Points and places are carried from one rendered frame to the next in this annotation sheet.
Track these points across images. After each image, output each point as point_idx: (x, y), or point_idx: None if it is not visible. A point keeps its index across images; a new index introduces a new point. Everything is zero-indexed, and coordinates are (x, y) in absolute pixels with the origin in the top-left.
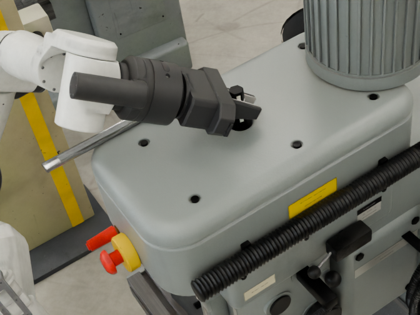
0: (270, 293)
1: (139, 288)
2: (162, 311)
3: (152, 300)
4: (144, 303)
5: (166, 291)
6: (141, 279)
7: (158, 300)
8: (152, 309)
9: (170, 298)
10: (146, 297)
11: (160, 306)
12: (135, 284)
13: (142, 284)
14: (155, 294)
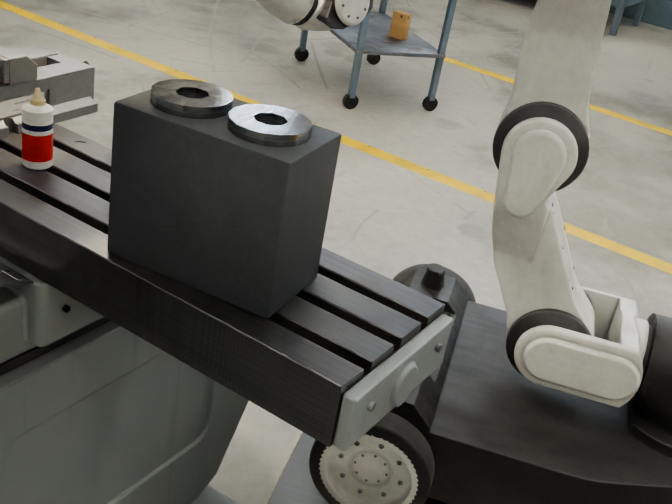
0: None
1: (402, 289)
2: (321, 259)
3: (356, 273)
4: (369, 269)
5: (336, 286)
6: (411, 304)
7: (343, 273)
8: (344, 261)
9: (318, 277)
10: (373, 276)
11: (331, 265)
12: (417, 295)
13: (399, 295)
14: (356, 281)
